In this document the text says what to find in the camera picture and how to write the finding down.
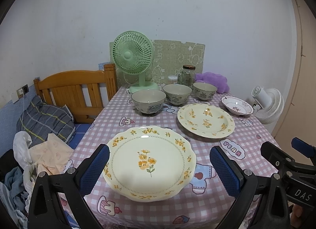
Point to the white red-rimmed plate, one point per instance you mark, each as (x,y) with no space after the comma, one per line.
(237,106)

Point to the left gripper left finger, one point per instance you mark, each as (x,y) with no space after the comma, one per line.
(46,211)

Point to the wooden bed headboard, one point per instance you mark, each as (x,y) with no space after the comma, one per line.
(79,90)

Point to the glass jar black lid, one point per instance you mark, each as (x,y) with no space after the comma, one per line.
(187,76)

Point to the scalloped yellow floral plate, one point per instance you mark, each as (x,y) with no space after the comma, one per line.
(149,163)

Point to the pile of clothes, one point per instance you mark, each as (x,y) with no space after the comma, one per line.
(50,156)

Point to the floral ceramic bowl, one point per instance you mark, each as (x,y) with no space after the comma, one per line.
(204,91)
(148,102)
(177,94)

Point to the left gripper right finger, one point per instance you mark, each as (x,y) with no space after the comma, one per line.
(244,185)

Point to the cotton swab container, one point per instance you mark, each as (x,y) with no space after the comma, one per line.
(172,79)

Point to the white desk fan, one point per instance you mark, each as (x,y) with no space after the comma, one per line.
(268,104)

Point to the pink checkered tablecloth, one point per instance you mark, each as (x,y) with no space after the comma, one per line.
(202,202)

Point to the green patterned board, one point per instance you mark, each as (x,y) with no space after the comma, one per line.
(168,59)

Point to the green desk fan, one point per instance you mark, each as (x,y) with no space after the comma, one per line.
(133,54)

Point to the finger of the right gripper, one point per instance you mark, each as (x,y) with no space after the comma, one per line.
(304,148)
(277,157)

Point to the grey plaid pillow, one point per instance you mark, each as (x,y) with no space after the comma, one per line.
(40,119)

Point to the wall power socket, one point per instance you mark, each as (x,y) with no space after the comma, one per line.
(22,91)

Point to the purple plush toy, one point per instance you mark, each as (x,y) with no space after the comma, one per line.
(217,80)

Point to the beaded yellow floral deep plate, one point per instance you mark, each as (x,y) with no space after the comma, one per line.
(207,121)

